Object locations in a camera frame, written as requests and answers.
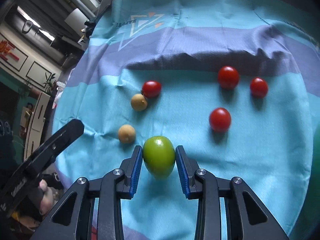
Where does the red tomato front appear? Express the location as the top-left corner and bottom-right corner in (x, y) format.
(209, 107), (232, 133)

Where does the left hand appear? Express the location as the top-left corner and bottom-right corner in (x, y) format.
(38, 180), (54, 216)

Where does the red tomato back right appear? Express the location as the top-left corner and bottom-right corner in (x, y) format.
(249, 77), (268, 98)

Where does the upper tan longan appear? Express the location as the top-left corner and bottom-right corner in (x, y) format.
(131, 94), (148, 112)

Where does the lower tan longan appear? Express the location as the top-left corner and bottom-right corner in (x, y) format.
(118, 124), (136, 144)

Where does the red cherry tomato with stem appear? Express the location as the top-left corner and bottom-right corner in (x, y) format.
(141, 80), (162, 98)

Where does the striped blue tablecloth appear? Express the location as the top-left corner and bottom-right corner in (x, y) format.
(53, 0), (319, 239)

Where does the red tomato back middle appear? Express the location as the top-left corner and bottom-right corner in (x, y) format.
(217, 66), (240, 89)

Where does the green plum fruit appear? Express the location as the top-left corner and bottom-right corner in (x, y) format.
(143, 135), (175, 179)

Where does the red wall decoration frame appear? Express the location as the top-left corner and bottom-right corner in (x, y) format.
(0, 34), (28, 72)

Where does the tan longan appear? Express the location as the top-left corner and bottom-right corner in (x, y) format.
(118, 124), (136, 144)
(131, 94), (148, 112)

